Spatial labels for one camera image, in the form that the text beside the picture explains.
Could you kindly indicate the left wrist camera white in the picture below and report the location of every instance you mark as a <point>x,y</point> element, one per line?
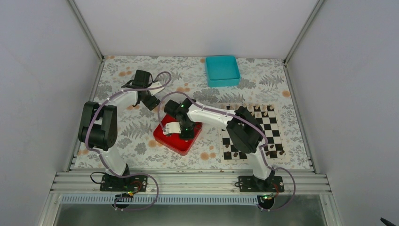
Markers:
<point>156,87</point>

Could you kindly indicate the teal bin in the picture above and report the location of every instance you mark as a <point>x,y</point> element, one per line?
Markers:
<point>222,71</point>

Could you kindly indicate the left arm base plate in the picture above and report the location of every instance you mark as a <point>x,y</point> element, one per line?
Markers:
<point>115,184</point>

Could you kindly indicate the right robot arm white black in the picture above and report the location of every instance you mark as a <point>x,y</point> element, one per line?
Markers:
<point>245,132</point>

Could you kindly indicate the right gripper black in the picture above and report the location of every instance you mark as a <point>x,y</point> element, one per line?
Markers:
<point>188,135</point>

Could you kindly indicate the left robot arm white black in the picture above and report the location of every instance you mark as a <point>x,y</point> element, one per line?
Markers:
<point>98,125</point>

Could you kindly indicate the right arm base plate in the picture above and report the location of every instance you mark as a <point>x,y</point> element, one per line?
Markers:
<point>251,184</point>

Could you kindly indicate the floral table mat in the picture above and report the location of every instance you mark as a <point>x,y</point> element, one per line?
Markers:
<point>263,81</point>

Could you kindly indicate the grey cable duct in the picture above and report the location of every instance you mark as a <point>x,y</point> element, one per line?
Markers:
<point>168,199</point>

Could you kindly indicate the aluminium rail frame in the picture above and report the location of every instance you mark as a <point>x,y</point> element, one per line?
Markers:
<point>193,182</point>

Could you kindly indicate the black white chessboard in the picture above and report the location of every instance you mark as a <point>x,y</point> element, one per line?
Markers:
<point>276,149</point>

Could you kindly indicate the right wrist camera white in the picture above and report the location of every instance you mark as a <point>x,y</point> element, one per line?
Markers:
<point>171,128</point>

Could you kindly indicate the red tray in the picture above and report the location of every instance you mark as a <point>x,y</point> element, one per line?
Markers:
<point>173,141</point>

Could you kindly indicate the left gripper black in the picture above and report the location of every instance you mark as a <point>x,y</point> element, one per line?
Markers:
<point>148,102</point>

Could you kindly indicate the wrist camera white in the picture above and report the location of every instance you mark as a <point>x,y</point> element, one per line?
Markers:
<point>156,87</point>
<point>171,128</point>

